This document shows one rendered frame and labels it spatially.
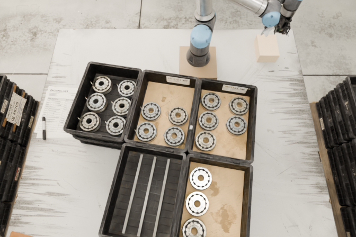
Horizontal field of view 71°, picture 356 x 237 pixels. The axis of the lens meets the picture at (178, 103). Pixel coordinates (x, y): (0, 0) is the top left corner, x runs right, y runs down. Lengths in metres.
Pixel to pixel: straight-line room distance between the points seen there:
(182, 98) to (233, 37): 0.63
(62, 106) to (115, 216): 0.73
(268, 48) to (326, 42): 1.36
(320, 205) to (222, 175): 0.53
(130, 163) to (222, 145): 0.47
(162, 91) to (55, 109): 0.65
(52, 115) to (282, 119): 1.33
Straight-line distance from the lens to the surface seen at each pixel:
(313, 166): 1.55
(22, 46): 3.03
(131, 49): 1.71
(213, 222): 1.24
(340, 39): 3.07
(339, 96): 2.08
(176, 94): 1.37
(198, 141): 1.25
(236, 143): 1.30
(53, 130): 1.60
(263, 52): 1.65
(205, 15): 1.48
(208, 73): 1.56
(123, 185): 1.27
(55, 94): 1.69
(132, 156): 1.28
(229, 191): 1.25
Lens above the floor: 2.06
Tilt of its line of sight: 66 degrees down
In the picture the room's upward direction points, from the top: 2 degrees counter-clockwise
